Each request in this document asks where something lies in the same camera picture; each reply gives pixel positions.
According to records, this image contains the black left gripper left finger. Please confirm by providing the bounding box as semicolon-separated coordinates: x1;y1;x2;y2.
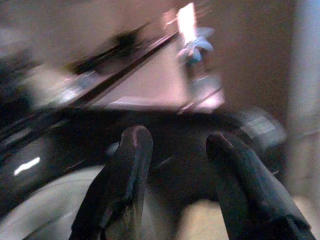
68;125;154;240

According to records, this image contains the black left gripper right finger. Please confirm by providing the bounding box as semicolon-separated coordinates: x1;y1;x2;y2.
206;131;316;240

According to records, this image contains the white washing machine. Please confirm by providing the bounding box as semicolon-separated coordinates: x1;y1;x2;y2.
0;163;108;240

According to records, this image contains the pale blue cloth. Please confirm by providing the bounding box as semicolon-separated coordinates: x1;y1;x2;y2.
177;26;216;66

